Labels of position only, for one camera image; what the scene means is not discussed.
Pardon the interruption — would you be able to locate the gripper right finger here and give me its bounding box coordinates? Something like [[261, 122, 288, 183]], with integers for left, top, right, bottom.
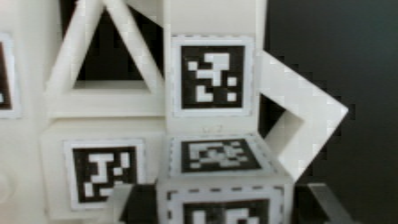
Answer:
[[291, 183, 359, 224]]

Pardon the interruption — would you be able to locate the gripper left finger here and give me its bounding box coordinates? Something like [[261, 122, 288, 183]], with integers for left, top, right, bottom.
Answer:
[[103, 184, 156, 224]]

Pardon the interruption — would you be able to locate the white chair seat part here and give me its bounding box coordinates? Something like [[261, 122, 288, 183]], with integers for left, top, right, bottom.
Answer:
[[41, 118, 165, 221]]

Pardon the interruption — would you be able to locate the white chair back frame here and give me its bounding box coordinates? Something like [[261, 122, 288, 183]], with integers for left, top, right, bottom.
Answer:
[[0, 0, 346, 224]]

